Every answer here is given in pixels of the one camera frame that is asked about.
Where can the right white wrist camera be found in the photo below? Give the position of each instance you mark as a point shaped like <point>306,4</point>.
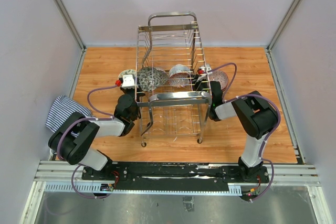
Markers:
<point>206,71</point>

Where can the aluminium frame rail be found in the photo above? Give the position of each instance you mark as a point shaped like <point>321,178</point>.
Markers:
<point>70,24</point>

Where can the grey slotted cable duct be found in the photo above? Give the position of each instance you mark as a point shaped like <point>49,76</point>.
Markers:
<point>104,188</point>

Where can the red ikat pattern bowl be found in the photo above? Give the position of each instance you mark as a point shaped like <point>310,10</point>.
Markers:
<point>221,77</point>

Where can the blue striped cloth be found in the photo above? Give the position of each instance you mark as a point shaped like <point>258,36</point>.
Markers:
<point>61,109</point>

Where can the brown diamond pattern bowl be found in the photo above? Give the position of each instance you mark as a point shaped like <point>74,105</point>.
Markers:
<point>162,76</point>

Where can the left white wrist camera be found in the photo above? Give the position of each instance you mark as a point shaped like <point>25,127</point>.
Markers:
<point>128,81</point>

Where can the silver wire dish rack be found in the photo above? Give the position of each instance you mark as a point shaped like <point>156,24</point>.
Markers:
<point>171,38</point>

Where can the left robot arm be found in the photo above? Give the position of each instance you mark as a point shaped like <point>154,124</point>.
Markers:
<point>74,128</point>

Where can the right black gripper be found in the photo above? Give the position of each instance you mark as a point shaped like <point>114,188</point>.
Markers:
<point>195,83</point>

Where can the yellow rim leaf bowl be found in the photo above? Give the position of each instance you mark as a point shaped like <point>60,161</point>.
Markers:
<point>127,72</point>

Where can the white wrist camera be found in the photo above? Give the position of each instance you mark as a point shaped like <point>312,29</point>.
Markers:
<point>206,71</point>
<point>128,81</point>

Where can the red geometric pattern bowl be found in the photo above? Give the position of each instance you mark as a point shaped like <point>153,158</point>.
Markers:
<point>179,79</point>

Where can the black leaf coral bowl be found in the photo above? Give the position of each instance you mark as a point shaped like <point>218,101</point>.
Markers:
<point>148,78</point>

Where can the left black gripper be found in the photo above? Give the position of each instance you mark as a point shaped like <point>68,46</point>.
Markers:
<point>125,90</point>

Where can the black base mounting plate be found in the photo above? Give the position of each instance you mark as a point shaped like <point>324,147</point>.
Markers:
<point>162,175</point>

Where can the plain white bowl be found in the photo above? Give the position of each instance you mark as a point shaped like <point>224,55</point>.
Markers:
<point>179,68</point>

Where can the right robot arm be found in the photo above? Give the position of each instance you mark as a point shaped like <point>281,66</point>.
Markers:
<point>259,118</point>

